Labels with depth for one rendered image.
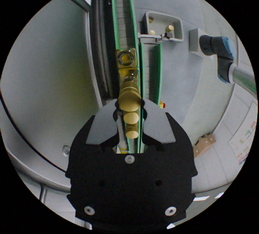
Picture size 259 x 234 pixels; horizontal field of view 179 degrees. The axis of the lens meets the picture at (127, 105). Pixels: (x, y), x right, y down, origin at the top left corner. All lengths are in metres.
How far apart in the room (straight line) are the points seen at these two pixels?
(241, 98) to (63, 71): 3.83
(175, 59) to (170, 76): 0.14
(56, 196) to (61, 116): 0.16
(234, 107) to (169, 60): 3.49
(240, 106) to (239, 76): 3.26
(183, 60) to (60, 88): 0.67
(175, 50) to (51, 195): 0.77
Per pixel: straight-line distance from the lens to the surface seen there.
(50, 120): 0.16
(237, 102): 3.78
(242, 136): 3.87
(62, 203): 0.22
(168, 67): 0.61
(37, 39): 0.17
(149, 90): 0.46
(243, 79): 0.50
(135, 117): 0.17
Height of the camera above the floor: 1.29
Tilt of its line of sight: 58 degrees down
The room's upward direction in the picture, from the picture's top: 179 degrees counter-clockwise
